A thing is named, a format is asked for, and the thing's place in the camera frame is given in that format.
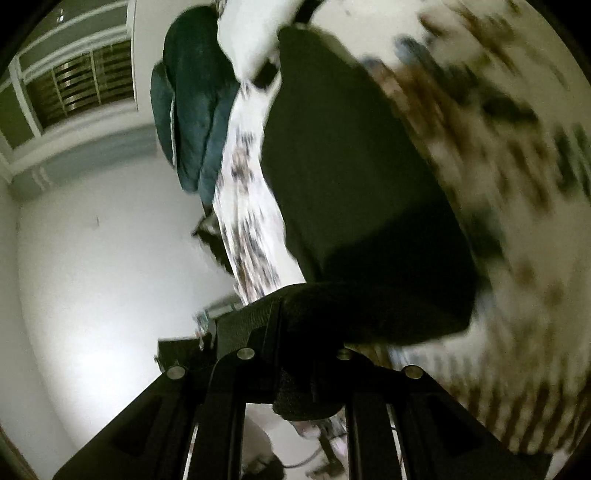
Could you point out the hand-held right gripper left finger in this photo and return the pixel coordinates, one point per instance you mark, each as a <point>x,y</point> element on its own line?
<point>231,383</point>

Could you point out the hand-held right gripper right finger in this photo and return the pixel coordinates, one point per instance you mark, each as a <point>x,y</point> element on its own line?
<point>369,392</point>

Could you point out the dark striped sweater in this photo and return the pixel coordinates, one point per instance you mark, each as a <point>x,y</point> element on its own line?
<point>346,184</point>

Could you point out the teal shelf rack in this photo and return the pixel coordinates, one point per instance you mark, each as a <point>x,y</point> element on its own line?
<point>217,308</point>

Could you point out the dark green quilt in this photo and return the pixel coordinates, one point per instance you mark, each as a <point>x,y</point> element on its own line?
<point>207,152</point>

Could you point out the floral printed blanket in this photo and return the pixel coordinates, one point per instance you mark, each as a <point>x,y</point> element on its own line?
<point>508,184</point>

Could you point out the dark green pillow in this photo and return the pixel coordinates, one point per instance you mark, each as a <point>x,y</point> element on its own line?
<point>161,115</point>

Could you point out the barred window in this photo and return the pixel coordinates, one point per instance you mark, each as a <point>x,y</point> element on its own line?
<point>78,78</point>

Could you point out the white folded cloth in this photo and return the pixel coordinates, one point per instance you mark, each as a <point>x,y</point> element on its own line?
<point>249,37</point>

